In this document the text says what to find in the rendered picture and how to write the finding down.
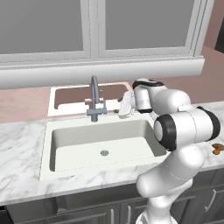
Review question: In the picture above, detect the grey cupboard door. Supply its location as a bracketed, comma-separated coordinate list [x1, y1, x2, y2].
[55, 203, 121, 224]
[120, 197, 151, 224]
[174, 185, 224, 224]

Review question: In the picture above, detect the white framed pink wall panel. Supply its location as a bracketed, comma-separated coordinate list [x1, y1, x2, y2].
[47, 81, 134, 118]

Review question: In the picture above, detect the white framed window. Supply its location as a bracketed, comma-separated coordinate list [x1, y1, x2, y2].
[0, 0, 215, 64]

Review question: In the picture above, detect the white sink basin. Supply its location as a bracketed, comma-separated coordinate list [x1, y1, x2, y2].
[38, 115, 171, 182]

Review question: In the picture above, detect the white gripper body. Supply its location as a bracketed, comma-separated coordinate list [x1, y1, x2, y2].
[117, 90, 137, 119]

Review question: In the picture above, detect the grey drawer front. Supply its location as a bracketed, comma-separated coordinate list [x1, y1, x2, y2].
[194, 168, 224, 188]

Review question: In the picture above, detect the silver cupboard handle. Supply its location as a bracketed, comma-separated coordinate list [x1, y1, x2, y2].
[204, 189, 218, 213]
[110, 207, 116, 224]
[126, 205, 132, 224]

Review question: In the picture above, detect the brown mushroom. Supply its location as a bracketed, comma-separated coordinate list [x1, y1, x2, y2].
[211, 143, 224, 156]

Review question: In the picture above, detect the grey sink faucet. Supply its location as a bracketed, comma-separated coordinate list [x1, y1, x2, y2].
[86, 75, 109, 123]

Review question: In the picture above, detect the white window sill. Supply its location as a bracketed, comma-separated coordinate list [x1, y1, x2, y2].
[0, 56, 206, 90]

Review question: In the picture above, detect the dark wall fixture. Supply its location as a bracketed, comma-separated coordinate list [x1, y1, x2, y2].
[214, 26, 224, 54]

